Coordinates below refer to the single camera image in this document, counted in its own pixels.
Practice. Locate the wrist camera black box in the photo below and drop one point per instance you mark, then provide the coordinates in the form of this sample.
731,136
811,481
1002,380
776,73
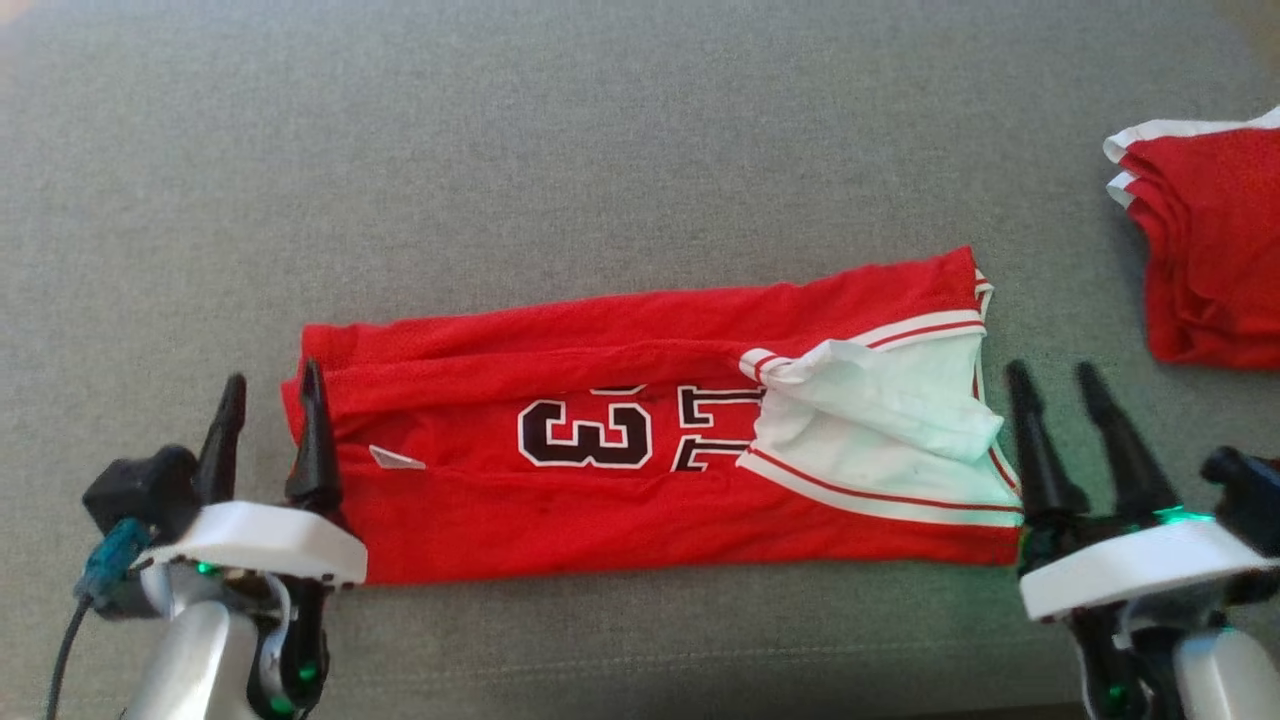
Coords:
145,490
1250,495

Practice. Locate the grey sofa seat cushion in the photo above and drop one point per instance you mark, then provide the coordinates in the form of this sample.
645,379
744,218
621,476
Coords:
600,150

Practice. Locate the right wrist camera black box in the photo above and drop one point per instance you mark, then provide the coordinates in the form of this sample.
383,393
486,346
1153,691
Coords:
1250,495

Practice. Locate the red basketball jersey white trim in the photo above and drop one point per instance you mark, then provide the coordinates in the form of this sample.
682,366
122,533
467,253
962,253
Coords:
600,520

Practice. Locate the red shorts white side stripe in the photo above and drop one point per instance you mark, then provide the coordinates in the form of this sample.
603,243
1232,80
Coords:
1215,250

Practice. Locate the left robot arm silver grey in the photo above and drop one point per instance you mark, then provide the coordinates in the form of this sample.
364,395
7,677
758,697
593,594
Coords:
195,660

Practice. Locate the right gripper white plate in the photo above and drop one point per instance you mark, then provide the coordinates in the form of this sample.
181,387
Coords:
1140,565

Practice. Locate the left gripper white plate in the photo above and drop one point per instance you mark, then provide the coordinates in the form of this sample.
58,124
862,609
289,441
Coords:
260,540

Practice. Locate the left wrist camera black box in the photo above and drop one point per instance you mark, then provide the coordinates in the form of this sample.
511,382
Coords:
145,490

